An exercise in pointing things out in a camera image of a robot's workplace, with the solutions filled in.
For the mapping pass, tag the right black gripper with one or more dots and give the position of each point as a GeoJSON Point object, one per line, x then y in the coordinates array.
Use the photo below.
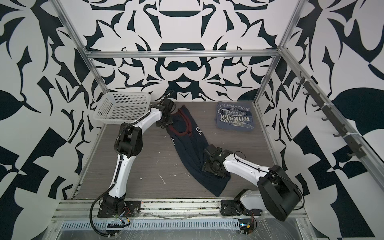
{"type": "Point", "coordinates": [206, 166]}

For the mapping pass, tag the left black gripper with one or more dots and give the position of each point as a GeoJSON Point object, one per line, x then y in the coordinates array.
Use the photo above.
{"type": "Point", "coordinates": [161, 124]}

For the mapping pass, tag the black printed tank top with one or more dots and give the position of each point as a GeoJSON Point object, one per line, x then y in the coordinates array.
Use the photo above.
{"type": "Point", "coordinates": [190, 143]}

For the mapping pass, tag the white plastic laundry basket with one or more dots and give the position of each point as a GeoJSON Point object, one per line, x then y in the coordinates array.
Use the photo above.
{"type": "Point", "coordinates": [116, 108]}

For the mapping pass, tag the blue grey tank top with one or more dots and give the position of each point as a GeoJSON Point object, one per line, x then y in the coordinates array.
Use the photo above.
{"type": "Point", "coordinates": [234, 116]}

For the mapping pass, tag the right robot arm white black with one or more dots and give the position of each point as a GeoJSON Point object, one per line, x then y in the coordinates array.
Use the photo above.
{"type": "Point", "coordinates": [276, 193]}

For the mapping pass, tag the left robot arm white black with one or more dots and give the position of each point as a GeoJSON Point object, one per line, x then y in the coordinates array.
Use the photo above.
{"type": "Point", "coordinates": [128, 145]}

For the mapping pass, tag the small electronics board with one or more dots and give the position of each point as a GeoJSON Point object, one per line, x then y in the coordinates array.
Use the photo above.
{"type": "Point", "coordinates": [247, 226]}

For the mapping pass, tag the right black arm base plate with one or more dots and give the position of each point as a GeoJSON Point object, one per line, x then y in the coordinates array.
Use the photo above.
{"type": "Point", "coordinates": [236, 208]}

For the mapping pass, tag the white slotted cable duct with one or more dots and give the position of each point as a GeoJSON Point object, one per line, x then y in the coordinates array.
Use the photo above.
{"type": "Point", "coordinates": [161, 224]}

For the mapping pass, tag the aluminium frame crossbar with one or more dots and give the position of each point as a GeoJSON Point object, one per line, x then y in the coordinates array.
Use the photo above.
{"type": "Point", "coordinates": [180, 54]}

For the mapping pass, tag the black wall hook rack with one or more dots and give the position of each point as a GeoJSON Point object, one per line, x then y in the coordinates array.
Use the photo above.
{"type": "Point", "coordinates": [333, 115]}

